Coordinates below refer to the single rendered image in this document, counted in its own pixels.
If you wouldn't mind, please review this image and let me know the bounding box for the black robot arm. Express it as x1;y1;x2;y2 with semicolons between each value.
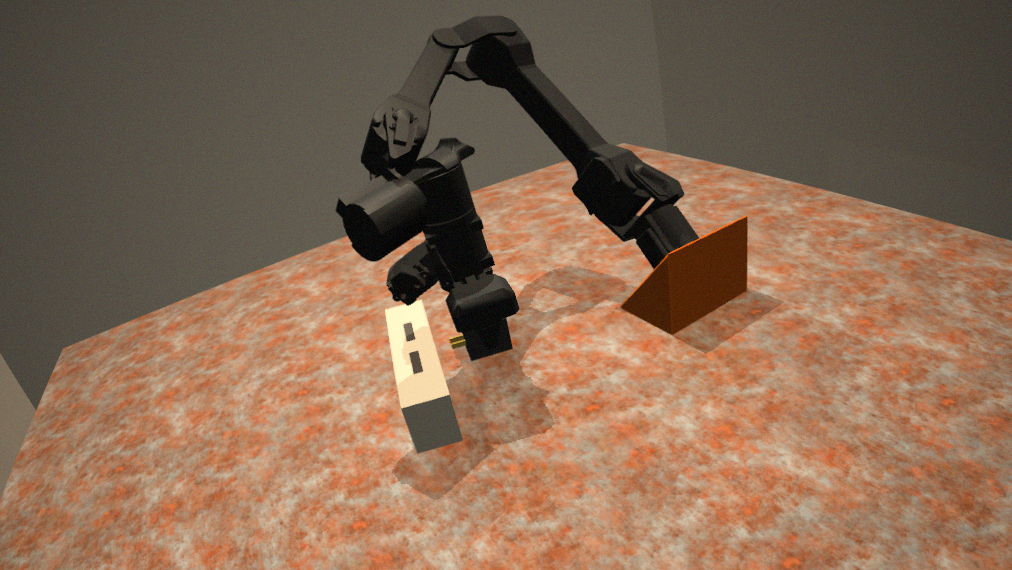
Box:
335;15;700;306

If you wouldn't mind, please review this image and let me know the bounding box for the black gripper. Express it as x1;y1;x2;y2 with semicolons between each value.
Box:
423;205;519;349

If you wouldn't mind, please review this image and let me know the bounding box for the grey two-prong plug charger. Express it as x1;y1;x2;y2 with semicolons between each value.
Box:
449;318;513;361

